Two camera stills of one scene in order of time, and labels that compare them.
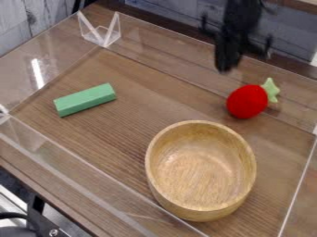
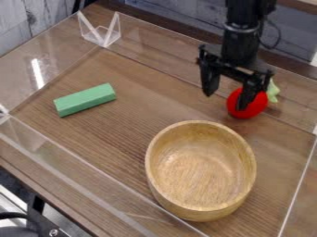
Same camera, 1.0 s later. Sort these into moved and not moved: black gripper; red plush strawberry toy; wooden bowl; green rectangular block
Moved: black gripper
Not moved: wooden bowl; red plush strawberry toy; green rectangular block
